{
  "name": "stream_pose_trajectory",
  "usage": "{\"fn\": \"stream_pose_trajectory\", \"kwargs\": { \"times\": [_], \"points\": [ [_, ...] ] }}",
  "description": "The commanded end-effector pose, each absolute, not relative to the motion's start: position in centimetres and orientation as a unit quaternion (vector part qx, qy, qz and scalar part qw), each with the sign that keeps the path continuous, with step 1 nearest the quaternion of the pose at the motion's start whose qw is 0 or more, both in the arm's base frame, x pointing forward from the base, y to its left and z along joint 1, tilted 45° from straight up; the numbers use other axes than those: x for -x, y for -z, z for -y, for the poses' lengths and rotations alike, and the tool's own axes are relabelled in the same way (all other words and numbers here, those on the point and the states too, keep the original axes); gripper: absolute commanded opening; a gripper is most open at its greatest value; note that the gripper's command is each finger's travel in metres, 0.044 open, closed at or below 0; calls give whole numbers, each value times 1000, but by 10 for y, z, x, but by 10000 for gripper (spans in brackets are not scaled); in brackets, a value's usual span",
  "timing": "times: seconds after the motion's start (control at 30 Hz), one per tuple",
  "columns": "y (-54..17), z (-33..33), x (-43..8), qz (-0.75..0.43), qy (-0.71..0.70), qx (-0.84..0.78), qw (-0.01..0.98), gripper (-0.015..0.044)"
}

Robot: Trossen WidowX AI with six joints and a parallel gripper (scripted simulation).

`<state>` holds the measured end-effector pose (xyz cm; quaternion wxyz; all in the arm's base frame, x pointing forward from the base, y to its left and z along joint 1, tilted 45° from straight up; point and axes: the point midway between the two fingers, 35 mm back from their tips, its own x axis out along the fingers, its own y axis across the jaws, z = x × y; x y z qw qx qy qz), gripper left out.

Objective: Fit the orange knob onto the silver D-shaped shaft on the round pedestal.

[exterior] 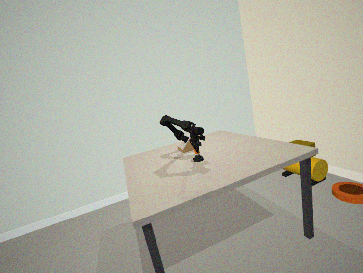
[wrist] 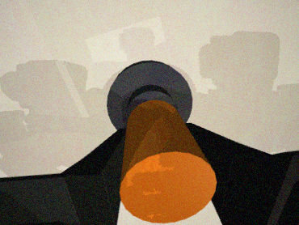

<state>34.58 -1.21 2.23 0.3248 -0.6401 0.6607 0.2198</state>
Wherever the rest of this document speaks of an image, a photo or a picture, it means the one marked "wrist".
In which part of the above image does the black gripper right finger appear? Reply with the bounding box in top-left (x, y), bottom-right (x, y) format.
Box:
top-left (185, 123), bottom-right (299, 225)

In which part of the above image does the orange cylinder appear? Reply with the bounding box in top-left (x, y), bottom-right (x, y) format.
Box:
top-left (120, 100), bottom-right (217, 224)

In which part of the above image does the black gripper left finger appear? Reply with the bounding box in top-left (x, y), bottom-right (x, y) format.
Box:
top-left (0, 128), bottom-right (126, 225)

